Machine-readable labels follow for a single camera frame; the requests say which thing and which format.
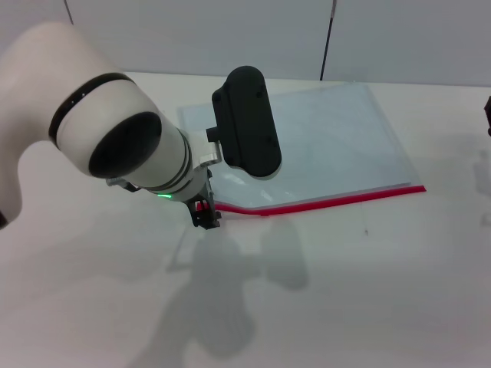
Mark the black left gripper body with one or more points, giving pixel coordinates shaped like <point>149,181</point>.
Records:
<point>201,191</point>

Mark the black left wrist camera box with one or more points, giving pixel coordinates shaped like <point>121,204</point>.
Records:
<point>247,122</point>

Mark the thin black rod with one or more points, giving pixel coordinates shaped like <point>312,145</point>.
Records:
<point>326,42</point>

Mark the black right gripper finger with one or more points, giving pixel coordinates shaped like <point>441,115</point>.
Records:
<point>488,115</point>

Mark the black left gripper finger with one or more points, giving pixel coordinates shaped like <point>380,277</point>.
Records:
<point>197,218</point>
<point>213,219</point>

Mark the transparent document bag red zipper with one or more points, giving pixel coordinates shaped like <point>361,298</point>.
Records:
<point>337,145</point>

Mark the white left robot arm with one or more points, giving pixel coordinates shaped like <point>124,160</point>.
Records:
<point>96,115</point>

